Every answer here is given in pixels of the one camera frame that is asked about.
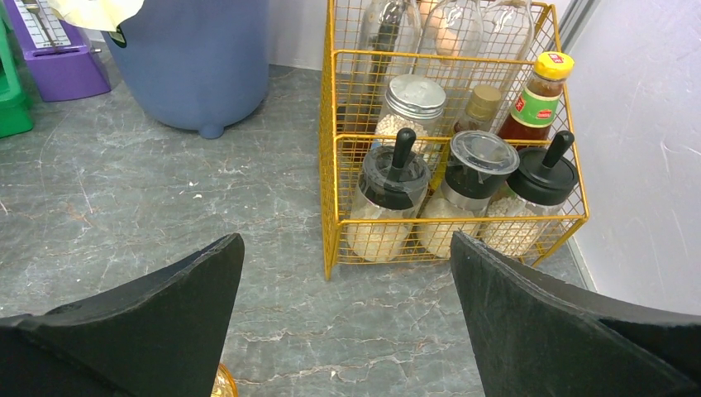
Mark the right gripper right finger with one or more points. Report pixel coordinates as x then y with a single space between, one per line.
535 335

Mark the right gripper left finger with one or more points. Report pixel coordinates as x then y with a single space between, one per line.
161 334

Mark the spice jar black lid beans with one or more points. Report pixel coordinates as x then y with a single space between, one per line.
539 187

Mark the spice jar black lid powder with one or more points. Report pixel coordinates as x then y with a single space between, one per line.
391 188

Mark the red sauce bottle yellow cap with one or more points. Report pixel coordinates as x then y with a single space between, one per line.
534 110

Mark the small yellow oil bottle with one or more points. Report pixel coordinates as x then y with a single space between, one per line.
480 111

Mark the white blue canister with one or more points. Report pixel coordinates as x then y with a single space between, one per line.
411 101

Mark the glass oil bottle amber residue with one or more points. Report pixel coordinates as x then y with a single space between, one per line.
509 30

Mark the clear glass oil bottle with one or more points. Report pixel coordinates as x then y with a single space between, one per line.
450 29

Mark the glass oil bottle dark liquid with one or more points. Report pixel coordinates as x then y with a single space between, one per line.
387 28

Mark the amber glass cup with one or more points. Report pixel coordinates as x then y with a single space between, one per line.
224 384

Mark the blue trash bin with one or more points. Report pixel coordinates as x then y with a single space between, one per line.
195 65

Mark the purple metronome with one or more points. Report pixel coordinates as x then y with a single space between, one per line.
61 59

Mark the yellow wire basket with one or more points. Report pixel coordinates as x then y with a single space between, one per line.
341 155

